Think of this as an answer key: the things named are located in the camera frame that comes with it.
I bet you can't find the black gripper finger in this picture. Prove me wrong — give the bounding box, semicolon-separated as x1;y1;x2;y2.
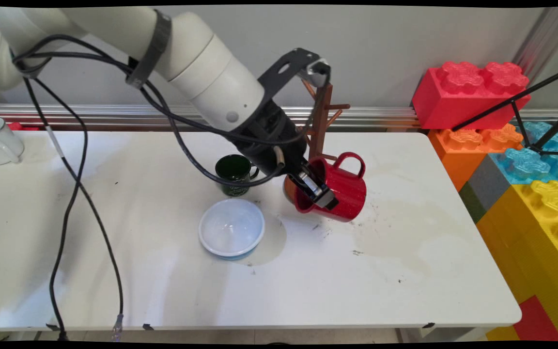
308;162;327;188
294;169;340;210

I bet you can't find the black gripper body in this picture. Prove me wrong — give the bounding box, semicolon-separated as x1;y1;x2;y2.
230;99;310;181

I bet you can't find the red enamel mug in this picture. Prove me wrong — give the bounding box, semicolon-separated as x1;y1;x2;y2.
293;152;368;223

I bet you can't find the brown wooden mug tree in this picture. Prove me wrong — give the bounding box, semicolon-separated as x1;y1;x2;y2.
283;80;352;205

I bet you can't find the dark green mug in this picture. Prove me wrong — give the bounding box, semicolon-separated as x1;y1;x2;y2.
215;154;261;198

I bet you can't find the white bowl with blue outside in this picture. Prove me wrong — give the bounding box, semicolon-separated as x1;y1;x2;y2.
198;198;266;261

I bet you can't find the orange foam building block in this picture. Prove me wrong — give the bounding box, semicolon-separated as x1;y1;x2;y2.
428;123;525;192

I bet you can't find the green foam block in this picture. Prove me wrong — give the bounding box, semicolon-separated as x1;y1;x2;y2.
458;181;488;224

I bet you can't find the red foam building block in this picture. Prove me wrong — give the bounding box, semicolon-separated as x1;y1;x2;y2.
411;61;532;131

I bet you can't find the light blue foam block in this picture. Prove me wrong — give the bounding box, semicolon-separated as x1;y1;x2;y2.
488;147;558;185
521;121;558;152

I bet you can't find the black tripod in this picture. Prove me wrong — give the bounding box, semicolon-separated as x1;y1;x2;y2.
450;64;558;157

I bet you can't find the yellow foam building block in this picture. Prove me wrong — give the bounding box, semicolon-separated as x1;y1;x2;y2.
475;180;558;343

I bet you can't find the small red foam panel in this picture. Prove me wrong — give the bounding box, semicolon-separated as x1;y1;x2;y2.
512;295;558;343

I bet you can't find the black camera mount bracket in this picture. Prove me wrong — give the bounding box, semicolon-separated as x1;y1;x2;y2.
258;47;322;101

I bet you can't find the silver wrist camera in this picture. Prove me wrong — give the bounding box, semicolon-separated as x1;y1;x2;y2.
305;58;332;89

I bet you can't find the aluminium wall rail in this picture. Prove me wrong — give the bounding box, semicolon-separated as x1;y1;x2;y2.
0;104;558;131

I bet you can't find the black cable with white label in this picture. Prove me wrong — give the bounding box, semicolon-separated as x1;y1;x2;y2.
12;34;330;342

